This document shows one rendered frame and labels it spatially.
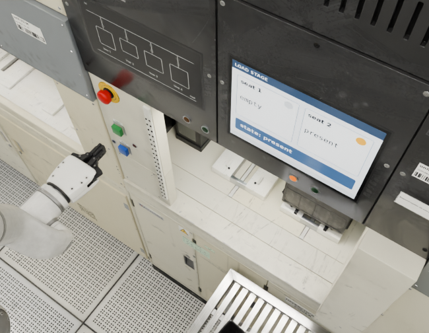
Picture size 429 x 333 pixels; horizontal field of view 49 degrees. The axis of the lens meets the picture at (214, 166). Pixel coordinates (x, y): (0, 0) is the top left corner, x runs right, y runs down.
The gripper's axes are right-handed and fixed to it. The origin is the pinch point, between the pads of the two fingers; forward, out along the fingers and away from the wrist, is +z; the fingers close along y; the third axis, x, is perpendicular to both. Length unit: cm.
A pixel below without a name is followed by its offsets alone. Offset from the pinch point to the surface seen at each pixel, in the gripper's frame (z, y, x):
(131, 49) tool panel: 8.8, 11.7, 37.0
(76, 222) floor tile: 5, -55, -120
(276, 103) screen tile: 9, 46, 43
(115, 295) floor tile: -12, -13, -120
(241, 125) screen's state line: 9, 39, 31
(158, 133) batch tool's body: 10.6, 13.5, 7.1
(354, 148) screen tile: 9, 61, 41
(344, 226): 29, 64, -20
